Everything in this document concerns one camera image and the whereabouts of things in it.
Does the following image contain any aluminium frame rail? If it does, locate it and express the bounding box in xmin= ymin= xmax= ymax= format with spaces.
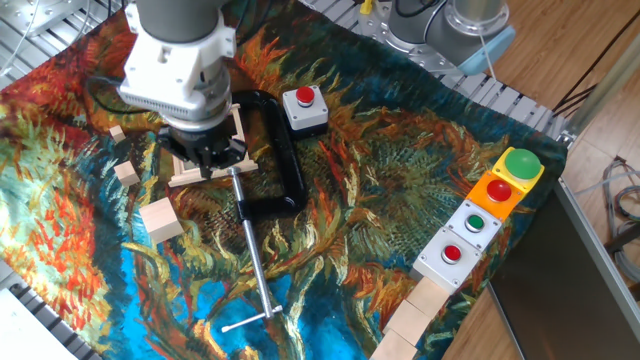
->
xmin=552 ymin=177 xmax=640 ymax=321

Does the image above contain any large wooden cube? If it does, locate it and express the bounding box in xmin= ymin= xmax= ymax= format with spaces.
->
xmin=138 ymin=196 xmax=185 ymax=245

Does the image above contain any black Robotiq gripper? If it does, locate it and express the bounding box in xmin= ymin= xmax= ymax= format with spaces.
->
xmin=156 ymin=123 xmax=249 ymax=180

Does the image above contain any wooden sliding window model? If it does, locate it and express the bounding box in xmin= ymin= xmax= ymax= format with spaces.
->
xmin=167 ymin=102 xmax=260 ymax=189

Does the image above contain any grey box green button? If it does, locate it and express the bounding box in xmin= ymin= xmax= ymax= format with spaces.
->
xmin=443 ymin=198 xmax=504 ymax=251

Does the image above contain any black C-clamp with steel screw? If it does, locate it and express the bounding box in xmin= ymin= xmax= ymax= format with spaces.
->
xmin=221 ymin=89 xmax=309 ymax=334

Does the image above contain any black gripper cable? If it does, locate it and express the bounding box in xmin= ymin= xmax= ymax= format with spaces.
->
xmin=84 ymin=74 xmax=166 ymax=117

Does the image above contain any grey box red flat button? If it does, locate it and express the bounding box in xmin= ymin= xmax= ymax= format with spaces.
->
xmin=410 ymin=225 xmax=484 ymax=295

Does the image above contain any yellow box green dome button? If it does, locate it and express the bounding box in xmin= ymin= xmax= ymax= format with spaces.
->
xmin=492 ymin=146 xmax=546 ymax=194

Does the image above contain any medium wooden cube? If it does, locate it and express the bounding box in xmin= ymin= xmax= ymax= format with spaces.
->
xmin=113 ymin=160 xmax=141 ymax=188

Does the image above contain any grey box red push button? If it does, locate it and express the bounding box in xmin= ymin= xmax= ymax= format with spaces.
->
xmin=282 ymin=84 xmax=330 ymax=140

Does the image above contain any sunflower painting print cloth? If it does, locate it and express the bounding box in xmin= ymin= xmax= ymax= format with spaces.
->
xmin=0 ymin=0 xmax=569 ymax=360

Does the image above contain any bundle of grey cables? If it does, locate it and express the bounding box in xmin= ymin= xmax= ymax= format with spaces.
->
xmin=574 ymin=155 xmax=640 ymax=285

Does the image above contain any black floor cable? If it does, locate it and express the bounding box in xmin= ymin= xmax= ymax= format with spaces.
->
xmin=551 ymin=9 xmax=640 ymax=117

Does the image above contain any dark metal panel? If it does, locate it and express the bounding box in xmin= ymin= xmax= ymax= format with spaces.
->
xmin=487 ymin=187 xmax=636 ymax=360

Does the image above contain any thin white cable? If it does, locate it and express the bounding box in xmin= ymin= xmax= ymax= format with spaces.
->
xmin=0 ymin=0 xmax=42 ymax=79

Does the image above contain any orange box red button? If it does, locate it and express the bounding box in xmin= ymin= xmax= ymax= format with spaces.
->
xmin=464 ymin=169 xmax=526 ymax=222

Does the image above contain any wooden block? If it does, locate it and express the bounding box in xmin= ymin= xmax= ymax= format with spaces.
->
xmin=405 ymin=275 xmax=450 ymax=320
xmin=368 ymin=328 xmax=419 ymax=360
xmin=383 ymin=298 xmax=432 ymax=347

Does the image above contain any aluminium upright post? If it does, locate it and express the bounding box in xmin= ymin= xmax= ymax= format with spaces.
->
xmin=558 ymin=44 xmax=640 ymax=146

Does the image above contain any white cable tie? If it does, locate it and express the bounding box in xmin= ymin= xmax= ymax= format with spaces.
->
xmin=477 ymin=19 xmax=506 ymax=95

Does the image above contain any silver mounting plate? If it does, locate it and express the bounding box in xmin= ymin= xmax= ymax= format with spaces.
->
xmin=0 ymin=0 xmax=89 ymax=40

